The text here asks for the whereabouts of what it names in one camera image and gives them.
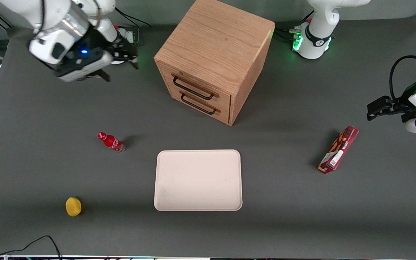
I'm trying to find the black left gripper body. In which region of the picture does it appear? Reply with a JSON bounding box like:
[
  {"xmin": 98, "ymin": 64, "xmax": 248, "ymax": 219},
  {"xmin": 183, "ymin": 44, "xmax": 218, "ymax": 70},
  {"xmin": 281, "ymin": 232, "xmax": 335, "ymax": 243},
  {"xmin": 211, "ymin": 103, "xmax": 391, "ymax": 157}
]
[{"xmin": 398, "ymin": 79, "xmax": 416, "ymax": 109}]

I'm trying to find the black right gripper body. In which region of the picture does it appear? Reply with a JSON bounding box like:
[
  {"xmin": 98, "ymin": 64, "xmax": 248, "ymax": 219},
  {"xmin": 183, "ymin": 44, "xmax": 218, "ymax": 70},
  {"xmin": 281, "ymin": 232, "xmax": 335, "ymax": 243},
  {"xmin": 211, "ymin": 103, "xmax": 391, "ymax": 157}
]
[{"xmin": 62, "ymin": 27, "xmax": 114, "ymax": 69}]

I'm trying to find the wooden drawer with black handle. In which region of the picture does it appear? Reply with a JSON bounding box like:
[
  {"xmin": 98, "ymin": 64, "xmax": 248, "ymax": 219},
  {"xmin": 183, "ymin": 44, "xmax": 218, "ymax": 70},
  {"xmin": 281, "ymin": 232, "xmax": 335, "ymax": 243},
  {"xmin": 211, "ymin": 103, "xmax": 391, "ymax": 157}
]
[
  {"xmin": 157, "ymin": 61, "xmax": 231, "ymax": 111},
  {"xmin": 165, "ymin": 82, "xmax": 231, "ymax": 126}
]

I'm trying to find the wooden drawer cabinet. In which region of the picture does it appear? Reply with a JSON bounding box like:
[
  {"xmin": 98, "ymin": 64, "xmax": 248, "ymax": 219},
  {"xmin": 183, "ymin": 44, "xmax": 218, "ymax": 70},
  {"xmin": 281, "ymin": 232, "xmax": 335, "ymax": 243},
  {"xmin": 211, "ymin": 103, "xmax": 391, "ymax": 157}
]
[{"xmin": 154, "ymin": 0, "xmax": 276, "ymax": 126}]

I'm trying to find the red cookie box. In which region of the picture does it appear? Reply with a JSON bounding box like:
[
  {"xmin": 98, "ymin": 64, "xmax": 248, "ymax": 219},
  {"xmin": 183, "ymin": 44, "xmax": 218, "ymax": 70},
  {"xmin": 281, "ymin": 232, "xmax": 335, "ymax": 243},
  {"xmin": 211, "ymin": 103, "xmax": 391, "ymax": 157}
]
[{"xmin": 318, "ymin": 126, "xmax": 359, "ymax": 174}]

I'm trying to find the small red soda bottle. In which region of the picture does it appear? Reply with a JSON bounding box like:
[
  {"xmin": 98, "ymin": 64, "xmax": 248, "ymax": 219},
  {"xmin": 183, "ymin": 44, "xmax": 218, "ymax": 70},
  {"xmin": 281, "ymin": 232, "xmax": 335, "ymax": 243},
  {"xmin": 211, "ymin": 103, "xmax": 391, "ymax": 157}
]
[{"xmin": 97, "ymin": 132, "xmax": 126, "ymax": 153}]

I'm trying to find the yellow lemon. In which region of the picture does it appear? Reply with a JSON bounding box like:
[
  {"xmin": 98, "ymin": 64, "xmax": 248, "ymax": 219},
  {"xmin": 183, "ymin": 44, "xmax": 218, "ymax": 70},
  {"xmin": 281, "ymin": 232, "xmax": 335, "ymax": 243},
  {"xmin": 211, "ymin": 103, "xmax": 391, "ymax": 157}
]
[{"xmin": 65, "ymin": 197, "xmax": 82, "ymax": 217}]

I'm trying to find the beige rectangular tray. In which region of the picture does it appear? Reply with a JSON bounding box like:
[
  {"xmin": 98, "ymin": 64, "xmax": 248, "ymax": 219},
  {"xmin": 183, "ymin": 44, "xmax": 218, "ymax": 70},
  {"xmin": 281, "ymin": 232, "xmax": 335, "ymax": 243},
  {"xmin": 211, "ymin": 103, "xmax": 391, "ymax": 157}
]
[{"xmin": 154, "ymin": 149, "xmax": 243, "ymax": 212}]

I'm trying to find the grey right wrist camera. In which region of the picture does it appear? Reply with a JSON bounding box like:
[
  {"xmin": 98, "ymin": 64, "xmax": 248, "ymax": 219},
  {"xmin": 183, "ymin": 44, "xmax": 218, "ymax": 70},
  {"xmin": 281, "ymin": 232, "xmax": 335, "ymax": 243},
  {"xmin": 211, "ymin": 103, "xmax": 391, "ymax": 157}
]
[{"xmin": 54, "ymin": 51, "xmax": 113, "ymax": 82}]

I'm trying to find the black looped wrist cable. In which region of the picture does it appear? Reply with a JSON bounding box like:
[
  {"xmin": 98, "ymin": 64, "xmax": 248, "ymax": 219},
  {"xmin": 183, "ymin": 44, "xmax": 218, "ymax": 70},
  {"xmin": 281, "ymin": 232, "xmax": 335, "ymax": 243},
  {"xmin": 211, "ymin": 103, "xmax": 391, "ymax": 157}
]
[{"xmin": 390, "ymin": 55, "xmax": 416, "ymax": 101}]

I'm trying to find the black right base cable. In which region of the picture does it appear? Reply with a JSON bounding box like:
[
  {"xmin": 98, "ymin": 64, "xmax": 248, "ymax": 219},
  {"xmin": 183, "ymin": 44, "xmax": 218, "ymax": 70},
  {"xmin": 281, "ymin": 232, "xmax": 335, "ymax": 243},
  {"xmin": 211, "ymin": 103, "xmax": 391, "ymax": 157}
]
[{"xmin": 114, "ymin": 6, "xmax": 151, "ymax": 44}]

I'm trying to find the black base cable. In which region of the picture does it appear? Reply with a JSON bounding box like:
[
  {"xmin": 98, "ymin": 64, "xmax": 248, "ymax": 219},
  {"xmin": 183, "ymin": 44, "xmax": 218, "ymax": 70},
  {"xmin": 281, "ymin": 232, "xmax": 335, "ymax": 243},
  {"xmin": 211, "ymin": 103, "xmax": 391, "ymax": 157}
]
[
  {"xmin": 273, "ymin": 10, "xmax": 315, "ymax": 42},
  {"xmin": 114, "ymin": 6, "xmax": 151, "ymax": 44}
]

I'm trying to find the black left base cable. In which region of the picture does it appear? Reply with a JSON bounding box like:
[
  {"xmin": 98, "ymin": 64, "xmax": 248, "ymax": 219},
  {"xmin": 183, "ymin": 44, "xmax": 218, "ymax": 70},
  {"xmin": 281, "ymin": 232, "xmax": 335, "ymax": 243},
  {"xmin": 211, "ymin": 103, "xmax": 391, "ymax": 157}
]
[{"xmin": 273, "ymin": 10, "xmax": 315, "ymax": 42}]

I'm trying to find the black cable on table edge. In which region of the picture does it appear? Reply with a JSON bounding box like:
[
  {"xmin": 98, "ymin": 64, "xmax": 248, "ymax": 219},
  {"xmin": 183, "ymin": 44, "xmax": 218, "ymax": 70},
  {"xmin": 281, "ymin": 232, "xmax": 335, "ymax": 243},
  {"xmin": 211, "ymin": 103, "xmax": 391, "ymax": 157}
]
[{"xmin": 0, "ymin": 235, "xmax": 62, "ymax": 260}]

